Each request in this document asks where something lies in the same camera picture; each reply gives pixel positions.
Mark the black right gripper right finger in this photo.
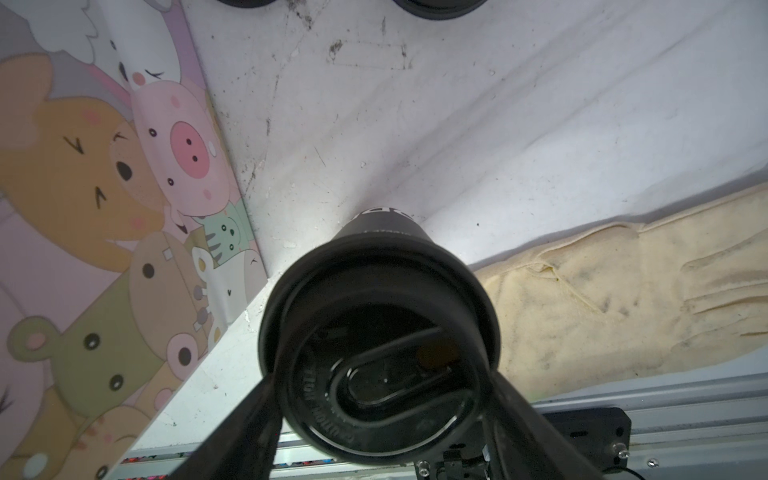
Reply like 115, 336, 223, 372
483, 372, 603, 480

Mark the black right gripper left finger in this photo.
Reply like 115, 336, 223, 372
170, 375, 283, 480

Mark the white paper gift bag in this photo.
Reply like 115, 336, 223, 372
1, 1, 266, 479

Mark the single black cup lid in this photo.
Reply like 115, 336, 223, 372
219, 0, 276, 9

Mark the stack of black cup lids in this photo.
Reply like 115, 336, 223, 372
394, 0, 486, 21

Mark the beige work glove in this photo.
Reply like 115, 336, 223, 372
477, 184, 767, 401

